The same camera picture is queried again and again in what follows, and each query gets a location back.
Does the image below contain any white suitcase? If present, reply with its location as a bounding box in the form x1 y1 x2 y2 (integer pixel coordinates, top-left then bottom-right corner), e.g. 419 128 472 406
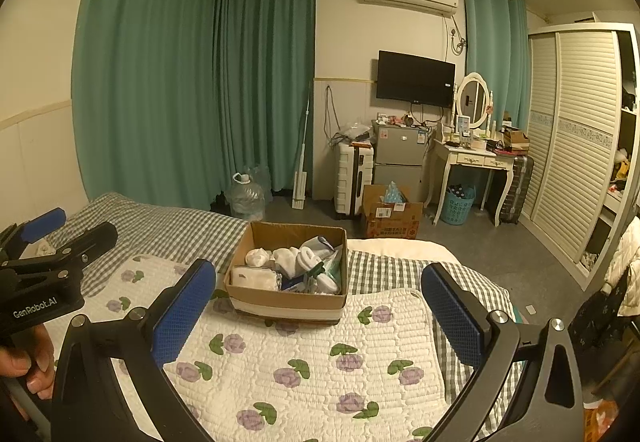
333 143 374 217

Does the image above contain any grey white sock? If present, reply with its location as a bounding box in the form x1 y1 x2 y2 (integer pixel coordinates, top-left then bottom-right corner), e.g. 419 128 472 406
295 236 335 274

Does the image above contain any large teal curtain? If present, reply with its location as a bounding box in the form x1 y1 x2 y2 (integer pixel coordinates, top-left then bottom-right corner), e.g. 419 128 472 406
72 0 316 209

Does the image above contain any black wall television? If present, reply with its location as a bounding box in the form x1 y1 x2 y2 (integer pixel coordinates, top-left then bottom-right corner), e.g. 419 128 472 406
376 50 456 108

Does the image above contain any white green chenille flower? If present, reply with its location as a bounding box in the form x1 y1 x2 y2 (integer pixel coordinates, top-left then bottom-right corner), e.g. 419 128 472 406
271 247 299 279

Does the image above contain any person's left hand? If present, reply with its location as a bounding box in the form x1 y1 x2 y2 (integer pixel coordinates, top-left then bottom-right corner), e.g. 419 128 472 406
1 324 55 400

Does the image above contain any white dressing table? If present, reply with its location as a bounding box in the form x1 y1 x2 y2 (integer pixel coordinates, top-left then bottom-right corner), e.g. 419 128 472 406
424 135 516 227

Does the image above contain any white flat mop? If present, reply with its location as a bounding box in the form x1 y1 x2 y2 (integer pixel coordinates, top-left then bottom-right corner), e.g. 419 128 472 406
291 99 310 210

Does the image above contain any white fluffy sock bundle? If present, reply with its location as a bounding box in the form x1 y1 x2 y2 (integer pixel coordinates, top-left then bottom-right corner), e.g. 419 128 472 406
245 248 273 269

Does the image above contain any white oval vanity mirror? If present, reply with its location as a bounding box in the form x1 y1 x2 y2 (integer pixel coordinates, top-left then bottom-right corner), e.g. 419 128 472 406
454 72 492 130

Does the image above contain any white pack with barcode label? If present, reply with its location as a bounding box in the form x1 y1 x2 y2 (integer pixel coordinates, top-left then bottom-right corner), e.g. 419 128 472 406
230 266 282 291

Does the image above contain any small teal curtain right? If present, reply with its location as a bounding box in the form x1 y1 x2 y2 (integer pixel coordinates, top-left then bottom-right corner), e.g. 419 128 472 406
464 0 530 130

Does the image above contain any white floral quilt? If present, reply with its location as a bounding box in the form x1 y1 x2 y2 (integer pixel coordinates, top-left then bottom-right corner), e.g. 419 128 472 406
44 254 452 442

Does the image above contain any open cardboard box on bed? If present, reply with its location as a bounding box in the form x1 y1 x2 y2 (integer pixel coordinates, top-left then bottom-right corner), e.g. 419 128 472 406
224 222 348 324

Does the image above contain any grey checked bed sheet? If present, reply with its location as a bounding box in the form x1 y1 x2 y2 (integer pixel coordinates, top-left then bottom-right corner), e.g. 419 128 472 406
46 193 518 318

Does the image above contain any white plastic pouch pack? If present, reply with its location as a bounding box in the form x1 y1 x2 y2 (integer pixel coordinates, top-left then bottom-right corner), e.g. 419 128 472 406
307 247 343 295

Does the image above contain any cardboard box on floor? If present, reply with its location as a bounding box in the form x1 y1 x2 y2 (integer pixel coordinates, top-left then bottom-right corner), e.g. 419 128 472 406
361 182 423 239

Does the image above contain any clear water jug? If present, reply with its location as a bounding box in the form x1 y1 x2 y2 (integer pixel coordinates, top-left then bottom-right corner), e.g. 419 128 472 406
226 172 266 221

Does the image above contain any white louvered wardrobe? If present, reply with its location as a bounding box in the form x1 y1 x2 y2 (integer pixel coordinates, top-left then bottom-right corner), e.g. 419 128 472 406
521 22 639 289

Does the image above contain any grey mini fridge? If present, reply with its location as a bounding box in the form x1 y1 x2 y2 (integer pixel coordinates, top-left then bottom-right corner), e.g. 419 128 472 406
373 122 430 201

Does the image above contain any dark striped suitcase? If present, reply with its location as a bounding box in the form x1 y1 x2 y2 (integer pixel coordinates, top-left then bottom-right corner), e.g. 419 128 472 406
500 156 535 223

